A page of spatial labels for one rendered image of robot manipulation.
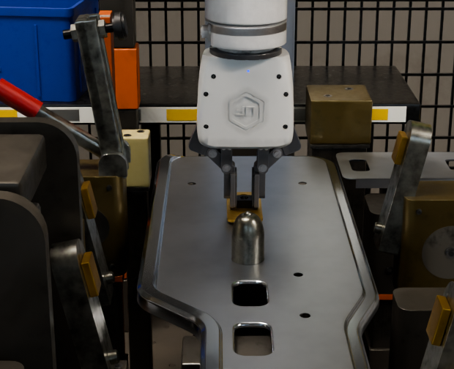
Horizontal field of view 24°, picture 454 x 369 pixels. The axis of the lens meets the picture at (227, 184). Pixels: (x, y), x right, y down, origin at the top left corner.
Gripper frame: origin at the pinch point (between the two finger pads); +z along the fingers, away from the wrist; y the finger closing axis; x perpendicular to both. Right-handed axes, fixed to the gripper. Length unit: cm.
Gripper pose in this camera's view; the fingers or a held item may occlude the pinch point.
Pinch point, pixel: (244, 186)
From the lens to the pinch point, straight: 116.0
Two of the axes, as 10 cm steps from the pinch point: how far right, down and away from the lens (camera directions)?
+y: 10.0, 0.0, 0.1
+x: -0.1, -3.5, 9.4
